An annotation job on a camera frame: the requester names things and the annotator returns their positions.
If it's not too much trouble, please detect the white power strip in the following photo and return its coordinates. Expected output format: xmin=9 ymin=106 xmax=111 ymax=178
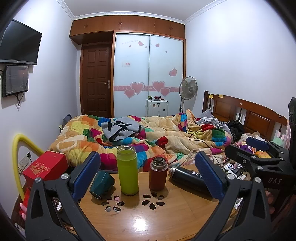
xmin=223 ymin=163 xmax=246 ymax=180

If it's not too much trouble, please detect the striped grey pillow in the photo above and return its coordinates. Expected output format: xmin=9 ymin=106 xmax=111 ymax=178
xmin=196 ymin=109 xmax=228 ymax=130

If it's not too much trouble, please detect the colourful patchwork blanket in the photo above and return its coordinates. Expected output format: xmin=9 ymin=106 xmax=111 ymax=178
xmin=48 ymin=109 xmax=233 ymax=171

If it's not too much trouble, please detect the black thermos flask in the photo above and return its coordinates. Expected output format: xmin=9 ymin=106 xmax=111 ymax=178
xmin=168 ymin=165 xmax=216 ymax=200

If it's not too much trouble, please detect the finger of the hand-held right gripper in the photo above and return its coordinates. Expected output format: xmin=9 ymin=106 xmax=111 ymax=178
xmin=225 ymin=145 xmax=263 ymax=172
xmin=246 ymin=136 xmax=290 ymax=161

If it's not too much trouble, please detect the small wall monitor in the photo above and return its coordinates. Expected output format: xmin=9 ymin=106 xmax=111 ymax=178
xmin=2 ymin=65 xmax=29 ymax=98

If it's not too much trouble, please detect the grey and black garment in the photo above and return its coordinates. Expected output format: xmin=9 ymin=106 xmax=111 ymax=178
xmin=101 ymin=116 xmax=146 ymax=142

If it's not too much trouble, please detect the person's right hand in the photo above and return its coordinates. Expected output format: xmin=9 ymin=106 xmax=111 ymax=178
xmin=265 ymin=189 xmax=276 ymax=215

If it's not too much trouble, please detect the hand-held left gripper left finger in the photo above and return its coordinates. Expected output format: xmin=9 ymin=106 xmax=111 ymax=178
xmin=25 ymin=151 xmax=105 ymax=241

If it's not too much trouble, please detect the white heart-print sliding wardrobe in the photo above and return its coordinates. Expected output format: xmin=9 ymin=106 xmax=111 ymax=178
xmin=113 ymin=32 xmax=186 ymax=118

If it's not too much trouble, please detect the brown wooden door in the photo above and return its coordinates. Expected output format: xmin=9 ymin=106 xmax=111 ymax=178
xmin=80 ymin=44 xmax=113 ymax=118

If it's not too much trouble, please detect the brown overhead cabinet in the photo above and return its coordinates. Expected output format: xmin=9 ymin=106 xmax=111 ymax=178
xmin=69 ymin=15 xmax=186 ymax=45

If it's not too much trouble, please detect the red gift box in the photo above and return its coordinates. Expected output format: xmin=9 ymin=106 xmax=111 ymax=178
xmin=22 ymin=150 xmax=69 ymax=188

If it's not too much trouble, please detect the clear glass jar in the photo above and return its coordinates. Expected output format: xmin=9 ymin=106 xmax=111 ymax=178
xmin=189 ymin=150 xmax=214 ymax=165

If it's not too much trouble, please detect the dark green cup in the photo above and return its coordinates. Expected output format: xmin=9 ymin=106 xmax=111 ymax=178
xmin=89 ymin=170 xmax=116 ymax=200

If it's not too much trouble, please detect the green glass bottle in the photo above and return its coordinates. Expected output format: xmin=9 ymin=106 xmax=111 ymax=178
xmin=116 ymin=145 xmax=139 ymax=195

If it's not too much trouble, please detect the black wall television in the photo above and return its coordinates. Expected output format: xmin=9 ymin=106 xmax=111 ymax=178
xmin=0 ymin=19 xmax=43 ymax=66

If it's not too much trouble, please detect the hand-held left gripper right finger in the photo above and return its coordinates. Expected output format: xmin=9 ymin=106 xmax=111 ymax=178
xmin=192 ymin=151 xmax=272 ymax=241

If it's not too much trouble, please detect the wooden bed headboard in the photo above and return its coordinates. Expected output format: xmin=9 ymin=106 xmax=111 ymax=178
xmin=202 ymin=90 xmax=288 ymax=142

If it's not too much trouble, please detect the red-brown thermos flask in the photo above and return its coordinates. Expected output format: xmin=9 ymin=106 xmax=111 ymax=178
xmin=149 ymin=157 xmax=168 ymax=191

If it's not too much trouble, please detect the standing electric fan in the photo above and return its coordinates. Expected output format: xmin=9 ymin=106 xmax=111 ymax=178
xmin=178 ymin=76 xmax=198 ymax=114

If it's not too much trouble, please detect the yellow foam tube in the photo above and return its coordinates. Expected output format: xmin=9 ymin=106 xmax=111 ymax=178
xmin=12 ymin=134 xmax=45 ymax=200

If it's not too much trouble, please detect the black cable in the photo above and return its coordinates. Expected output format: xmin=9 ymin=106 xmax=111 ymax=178
xmin=188 ymin=120 xmax=226 ymax=163

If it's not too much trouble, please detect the white suitcase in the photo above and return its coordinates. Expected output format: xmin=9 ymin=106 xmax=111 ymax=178
xmin=146 ymin=98 xmax=169 ymax=117

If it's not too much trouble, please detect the black clothes pile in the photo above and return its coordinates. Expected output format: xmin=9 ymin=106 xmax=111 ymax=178
xmin=225 ymin=120 xmax=246 ymax=142

